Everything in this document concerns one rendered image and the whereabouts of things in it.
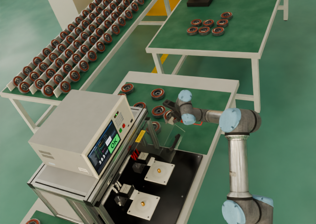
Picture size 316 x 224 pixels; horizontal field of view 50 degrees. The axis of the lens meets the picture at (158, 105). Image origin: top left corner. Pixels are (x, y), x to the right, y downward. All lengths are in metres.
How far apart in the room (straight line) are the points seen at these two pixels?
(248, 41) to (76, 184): 1.98
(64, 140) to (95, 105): 0.27
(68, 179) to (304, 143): 2.11
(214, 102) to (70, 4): 3.61
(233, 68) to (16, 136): 2.67
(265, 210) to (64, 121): 1.13
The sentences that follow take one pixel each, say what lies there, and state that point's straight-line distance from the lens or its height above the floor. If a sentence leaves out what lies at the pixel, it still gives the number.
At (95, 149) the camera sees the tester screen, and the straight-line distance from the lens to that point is 1.76.
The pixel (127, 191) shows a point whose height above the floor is 0.92.
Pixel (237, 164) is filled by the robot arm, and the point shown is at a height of 1.19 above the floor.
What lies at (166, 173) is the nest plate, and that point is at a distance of 2.15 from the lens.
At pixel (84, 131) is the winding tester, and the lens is 1.81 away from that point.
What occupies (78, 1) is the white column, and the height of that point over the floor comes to 0.48.
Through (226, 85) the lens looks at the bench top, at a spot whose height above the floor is 0.75.
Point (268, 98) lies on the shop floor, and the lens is 3.65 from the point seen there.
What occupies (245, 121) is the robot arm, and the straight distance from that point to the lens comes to 1.62.
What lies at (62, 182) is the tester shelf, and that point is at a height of 1.11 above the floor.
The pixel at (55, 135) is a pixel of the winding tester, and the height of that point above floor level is 1.32.
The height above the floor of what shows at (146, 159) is 0.92.
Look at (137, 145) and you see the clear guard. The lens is 1.97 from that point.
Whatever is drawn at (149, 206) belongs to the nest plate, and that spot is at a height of 0.78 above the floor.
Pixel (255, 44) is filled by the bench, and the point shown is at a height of 0.75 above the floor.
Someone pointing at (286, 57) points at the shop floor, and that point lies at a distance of 4.18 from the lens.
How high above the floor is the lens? 2.48
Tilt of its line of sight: 41 degrees down
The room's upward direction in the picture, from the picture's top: 18 degrees counter-clockwise
